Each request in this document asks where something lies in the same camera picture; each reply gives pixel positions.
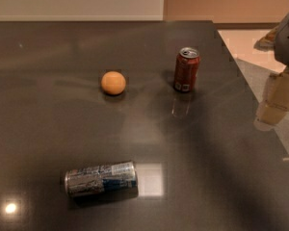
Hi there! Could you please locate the red soda can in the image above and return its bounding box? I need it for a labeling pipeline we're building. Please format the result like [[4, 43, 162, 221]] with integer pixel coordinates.
[[173, 47, 200, 92]]

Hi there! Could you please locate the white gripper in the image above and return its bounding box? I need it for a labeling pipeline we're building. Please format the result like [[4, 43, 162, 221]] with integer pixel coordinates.
[[254, 13, 289, 131]]

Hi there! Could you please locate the silver blue Red Bull can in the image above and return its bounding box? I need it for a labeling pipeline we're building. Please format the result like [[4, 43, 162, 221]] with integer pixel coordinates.
[[65, 161, 138, 197]]

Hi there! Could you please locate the orange fruit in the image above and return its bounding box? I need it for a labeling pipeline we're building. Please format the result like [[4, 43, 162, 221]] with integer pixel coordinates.
[[101, 71, 126, 95]]

